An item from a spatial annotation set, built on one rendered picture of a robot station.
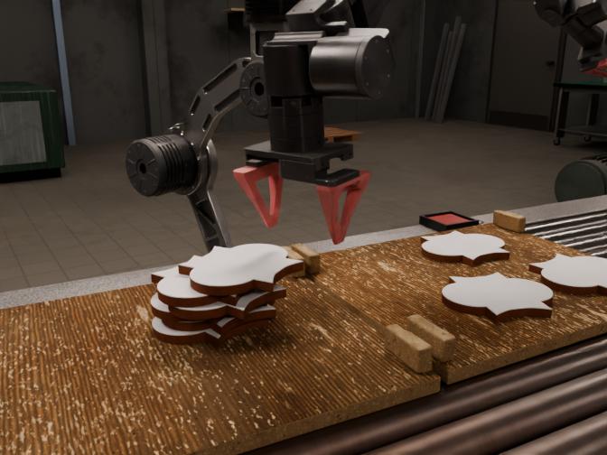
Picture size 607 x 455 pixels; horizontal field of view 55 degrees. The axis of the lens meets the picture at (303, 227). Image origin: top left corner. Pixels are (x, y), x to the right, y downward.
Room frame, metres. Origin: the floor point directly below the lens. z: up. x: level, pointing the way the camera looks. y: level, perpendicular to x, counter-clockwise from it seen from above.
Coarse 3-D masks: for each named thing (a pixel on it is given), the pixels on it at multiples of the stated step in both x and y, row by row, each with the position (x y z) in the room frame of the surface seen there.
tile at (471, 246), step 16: (432, 240) 0.85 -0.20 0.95; (448, 240) 0.85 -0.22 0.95; (464, 240) 0.85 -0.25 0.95; (480, 240) 0.85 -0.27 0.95; (496, 240) 0.85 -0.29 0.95; (432, 256) 0.79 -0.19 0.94; (448, 256) 0.78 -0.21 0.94; (464, 256) 0.78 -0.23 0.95; (480, 256) 0.78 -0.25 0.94; (496, 256) 0.80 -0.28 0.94
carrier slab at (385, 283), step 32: (320, 256) 0.81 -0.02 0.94; (352, 256) 0.81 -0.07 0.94; (384, 256) 0.81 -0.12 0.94; (416, 256) 0.81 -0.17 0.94; (512, 256) 0.81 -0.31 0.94; (544, 256) 0.81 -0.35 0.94; (352, 288) 0.69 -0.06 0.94; (384, 288) 0.69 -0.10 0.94; (416, 288) 0.69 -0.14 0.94; (384, 320) 0.60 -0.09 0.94; (448, 320) 0.60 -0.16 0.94; (480, 320) 0.60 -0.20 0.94; (512, 320) 0.60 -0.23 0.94; (544, 320) 0.60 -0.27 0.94; (576, 320) 0.60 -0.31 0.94; (480, 352) 0.52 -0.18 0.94; (512, 352) 0.53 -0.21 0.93; (544, 352) 0.55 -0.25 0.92; (448, 384) 0.49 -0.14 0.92
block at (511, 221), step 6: (498, 210) 0.97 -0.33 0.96; (498, 216) 0.96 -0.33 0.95; (504, 216) 0.95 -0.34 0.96; (510, 216) 0.94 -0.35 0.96; (516, 216) 0.93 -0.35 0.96; (522, 216) 0.93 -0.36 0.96; (498, 222) 0.96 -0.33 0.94; (504, 222) 0.95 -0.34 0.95; (510, 222) 0.93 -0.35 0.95; (516, 222) 0.92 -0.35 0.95; (522, 222) 0.92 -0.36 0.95; (510, 228) 0.93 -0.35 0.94; (516, 228) 0.92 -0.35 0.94; (522, 228) 0.92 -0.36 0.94
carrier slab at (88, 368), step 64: (0, 320) 0.60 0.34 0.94; (64, 320) 0.60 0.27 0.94; (128, 320) 0.60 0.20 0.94; (320, 320) 0.60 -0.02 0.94; (0, 384) 0.47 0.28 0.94; (64, 384) 0.47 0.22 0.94; (128, 384) 0.47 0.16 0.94; (192, 384) 0.47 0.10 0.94; (256, 384) 0.47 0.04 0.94; (320, 384) 0.47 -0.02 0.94; (384, 384) 0.47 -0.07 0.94; (0, 448) 0.38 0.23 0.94; (64, 448) 0.38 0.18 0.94; (128, 448) 0.38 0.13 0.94; (192, 448) 0.38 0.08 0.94; (256, 448) 0.40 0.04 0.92
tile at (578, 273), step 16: (560, 256) 0.78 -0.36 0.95; (576, 256) 0.78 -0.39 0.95; (592, 256) 0.78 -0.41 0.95; (544, 272) 0.72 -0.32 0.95; (560, 272) 0.72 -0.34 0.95; (576, 272) 0.72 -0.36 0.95; (592, 272) 0.72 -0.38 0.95; (560, 288) 0.68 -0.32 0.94; (576, 288) 0.67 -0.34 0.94; (592, 288) 0.67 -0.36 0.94
